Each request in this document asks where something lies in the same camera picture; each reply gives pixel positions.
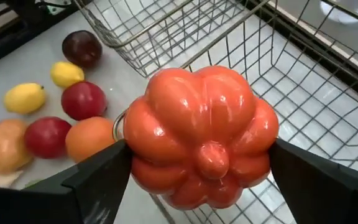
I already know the silver wire basket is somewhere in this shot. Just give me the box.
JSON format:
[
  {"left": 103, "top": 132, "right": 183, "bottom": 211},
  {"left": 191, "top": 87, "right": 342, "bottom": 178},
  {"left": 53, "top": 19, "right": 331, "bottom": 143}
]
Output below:
[
  {"left": 113, "top": 0, "right": 358, "bottom": 224},
  {"left": 73, "top": 0, "right": 254, "bottom": 78}
]

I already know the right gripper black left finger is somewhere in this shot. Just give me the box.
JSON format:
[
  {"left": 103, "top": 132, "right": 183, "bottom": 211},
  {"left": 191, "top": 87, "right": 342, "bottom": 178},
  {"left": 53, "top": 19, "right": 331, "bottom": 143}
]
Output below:
[{"left": 0, "top": 139, "right": 133, "bottom": 224}]

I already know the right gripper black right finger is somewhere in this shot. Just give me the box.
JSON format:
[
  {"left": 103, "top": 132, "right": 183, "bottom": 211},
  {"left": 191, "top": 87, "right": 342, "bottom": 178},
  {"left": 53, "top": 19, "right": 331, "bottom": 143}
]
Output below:
[{"left": 268, "top": 138, "right": 358, "bottom": 224}]

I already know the orange fruit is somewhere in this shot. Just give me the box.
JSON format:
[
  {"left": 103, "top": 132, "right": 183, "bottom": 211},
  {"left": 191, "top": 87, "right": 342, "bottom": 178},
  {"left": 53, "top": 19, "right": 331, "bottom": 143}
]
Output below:
[{"left": 65, "top": 116, "right": 117, "bottom": 163}]

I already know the dark purple plum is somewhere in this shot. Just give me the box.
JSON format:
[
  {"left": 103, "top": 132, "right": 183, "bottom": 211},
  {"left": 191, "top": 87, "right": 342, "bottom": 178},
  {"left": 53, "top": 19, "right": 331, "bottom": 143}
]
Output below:
[{"left": 62, "top": 30, "right": 103, "bottom": 68}]

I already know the yellow lemon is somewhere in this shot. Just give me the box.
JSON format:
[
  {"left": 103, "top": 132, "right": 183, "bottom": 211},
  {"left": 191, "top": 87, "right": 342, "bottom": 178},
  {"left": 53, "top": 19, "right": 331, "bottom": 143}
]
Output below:
[
  {"left": 3, "top": 82, "right": 47, "bottom": 115},
  {"left": 50, "top": 61, "right": 85, "bottom": 88}
]

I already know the red apple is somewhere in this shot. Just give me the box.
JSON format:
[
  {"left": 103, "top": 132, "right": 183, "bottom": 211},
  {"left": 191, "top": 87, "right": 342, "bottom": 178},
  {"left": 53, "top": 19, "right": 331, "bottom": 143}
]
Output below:
[
  {"left": 60, "top": 80, "right": 108, "bottom": 121},
  {"left": 23, "top": 116, "right": 73, "bottom": 159}
]

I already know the orange bell pepper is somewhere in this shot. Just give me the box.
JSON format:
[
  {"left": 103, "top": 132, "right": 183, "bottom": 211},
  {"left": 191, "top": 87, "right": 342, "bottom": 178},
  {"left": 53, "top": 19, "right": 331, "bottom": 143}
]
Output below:
[{"left": 0, "top": 119, "right": 34, "bottom": 174}]

